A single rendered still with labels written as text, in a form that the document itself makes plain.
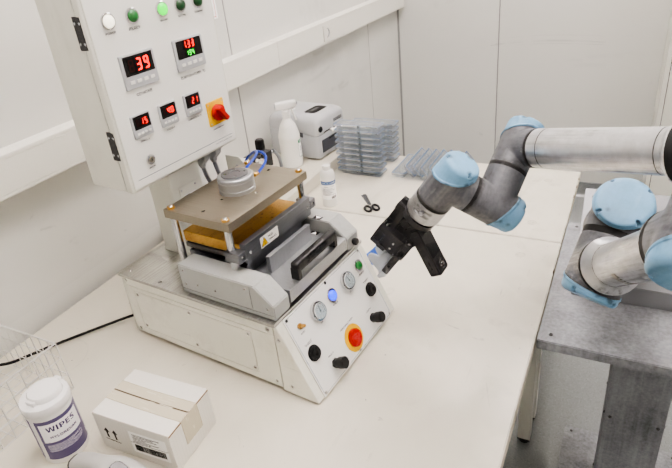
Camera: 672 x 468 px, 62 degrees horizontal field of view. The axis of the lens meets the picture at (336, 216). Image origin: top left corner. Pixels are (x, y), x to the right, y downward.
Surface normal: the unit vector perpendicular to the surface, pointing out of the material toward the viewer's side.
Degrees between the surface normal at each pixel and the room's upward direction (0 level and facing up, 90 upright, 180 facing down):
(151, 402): 1
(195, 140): 90
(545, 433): 0
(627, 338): 0
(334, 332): 65
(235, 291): 90
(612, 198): 38
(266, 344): 90
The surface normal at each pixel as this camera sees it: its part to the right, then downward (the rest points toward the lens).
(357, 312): 0.73, -0.22
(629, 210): -0.31, -0.41
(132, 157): 0.85, 0.17
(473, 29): -0.44, 0.46
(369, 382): -0.10, -0.88
